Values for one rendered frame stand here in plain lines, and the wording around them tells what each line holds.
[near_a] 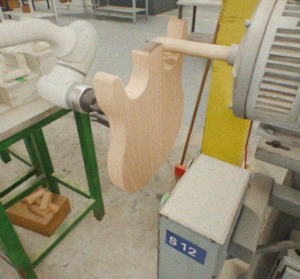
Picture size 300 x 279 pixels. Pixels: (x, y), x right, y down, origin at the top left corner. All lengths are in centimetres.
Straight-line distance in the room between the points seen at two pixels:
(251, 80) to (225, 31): 106
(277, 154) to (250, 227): 14
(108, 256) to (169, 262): 120
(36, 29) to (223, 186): 62
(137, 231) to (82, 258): 35
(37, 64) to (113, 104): 73
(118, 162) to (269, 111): 33
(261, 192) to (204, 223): 21
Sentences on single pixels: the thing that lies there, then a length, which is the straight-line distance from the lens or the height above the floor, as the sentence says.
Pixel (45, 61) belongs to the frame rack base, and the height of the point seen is 107.
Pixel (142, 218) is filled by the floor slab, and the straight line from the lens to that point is 176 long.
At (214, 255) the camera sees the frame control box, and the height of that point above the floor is 109.
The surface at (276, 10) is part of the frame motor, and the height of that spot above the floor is 135.
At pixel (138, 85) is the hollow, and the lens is 56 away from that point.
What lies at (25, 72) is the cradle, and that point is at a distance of 116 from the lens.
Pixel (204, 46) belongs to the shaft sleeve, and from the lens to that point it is 59.
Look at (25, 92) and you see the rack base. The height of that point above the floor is 97.
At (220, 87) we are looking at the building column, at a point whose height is 79.
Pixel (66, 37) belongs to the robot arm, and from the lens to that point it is 83.
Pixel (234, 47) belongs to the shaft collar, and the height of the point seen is 127.
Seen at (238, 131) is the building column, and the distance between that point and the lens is 170.
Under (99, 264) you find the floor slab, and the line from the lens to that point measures 163.
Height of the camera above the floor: 141
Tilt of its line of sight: 33 degrees down
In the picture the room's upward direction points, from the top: straight up
